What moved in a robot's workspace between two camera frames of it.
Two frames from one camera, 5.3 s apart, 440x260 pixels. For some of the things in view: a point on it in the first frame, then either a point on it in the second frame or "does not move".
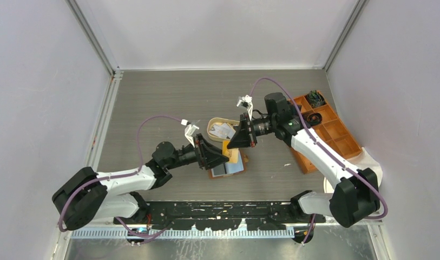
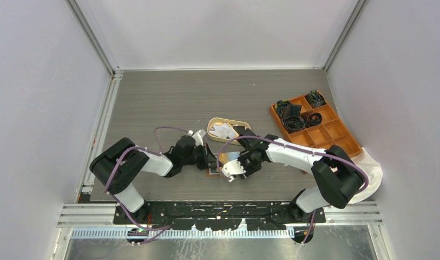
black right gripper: (243, 137) -> (248, 171)
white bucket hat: (363, 160) does not move
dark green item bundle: (315, 99) does not move
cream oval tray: (219, 121) does not move
